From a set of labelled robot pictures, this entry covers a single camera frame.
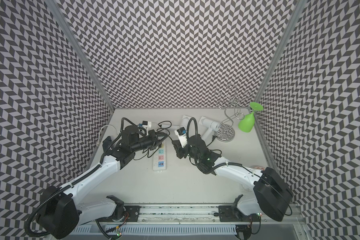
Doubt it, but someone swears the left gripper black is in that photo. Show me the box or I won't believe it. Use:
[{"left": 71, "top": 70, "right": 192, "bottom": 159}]
[{"left": 131, "top": 129, "right": 169, "bottom": 153}]

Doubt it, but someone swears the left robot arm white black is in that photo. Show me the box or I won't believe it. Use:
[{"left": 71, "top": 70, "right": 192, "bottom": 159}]
[{"left": 24, "top": 125, "right": 168, "bottom": 240}]

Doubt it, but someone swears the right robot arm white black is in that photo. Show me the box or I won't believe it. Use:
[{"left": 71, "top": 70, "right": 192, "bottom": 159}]
[{"left": 172, "top": 135, "right": 293, "bottom": 222}]

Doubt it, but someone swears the white power strip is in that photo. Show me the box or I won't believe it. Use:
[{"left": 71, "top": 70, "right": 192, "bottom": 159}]
[{"left": 153, "top": 140, "right": 167, "bottom": 173}]

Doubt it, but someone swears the white hair dryer right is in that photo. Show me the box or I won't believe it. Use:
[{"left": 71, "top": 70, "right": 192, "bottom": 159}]
[{"left": 199, "top": 116, "right": 221, "bottom": 141}]

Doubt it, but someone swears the green plastic wine glass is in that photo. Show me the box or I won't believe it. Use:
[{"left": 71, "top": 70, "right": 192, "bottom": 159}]
[{"left": 238, "top": 102, "right": 264, "bottom": 133}]

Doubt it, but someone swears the patterned ceramic plate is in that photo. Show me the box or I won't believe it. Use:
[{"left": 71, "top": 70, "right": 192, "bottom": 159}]
[{"left": 251, "top": 166, "right": 266, "bottom": 171}]

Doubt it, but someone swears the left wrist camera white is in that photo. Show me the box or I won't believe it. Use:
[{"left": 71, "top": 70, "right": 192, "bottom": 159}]
[{"left": 138, "top": 121, "right": 152, "bottom": 131}]

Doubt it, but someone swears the white power strip cable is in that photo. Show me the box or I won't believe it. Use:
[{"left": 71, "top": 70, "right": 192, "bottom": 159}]
[{"left": 96, "top": 123, "right": 124, "bottom": 147}]

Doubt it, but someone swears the silver wire glass rack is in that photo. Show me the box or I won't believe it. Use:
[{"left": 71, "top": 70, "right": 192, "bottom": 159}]
[{"left": 215, "top": 84, "right": 252, "bottom": 142}]

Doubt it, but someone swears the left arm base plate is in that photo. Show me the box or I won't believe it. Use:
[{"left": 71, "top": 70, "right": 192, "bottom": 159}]
[{"left": 99, "top": 205, "right": 141, "bottom": 223}]

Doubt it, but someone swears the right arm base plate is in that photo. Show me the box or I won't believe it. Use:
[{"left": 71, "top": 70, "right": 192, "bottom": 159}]
[{"left": 215, "top": 205, "right": 260, "bottom": 223}]

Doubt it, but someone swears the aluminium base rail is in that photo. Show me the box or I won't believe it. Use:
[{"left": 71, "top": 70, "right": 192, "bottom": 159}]
[{"left": 67, "top": 204, "right": 312, "bottom": 240}]

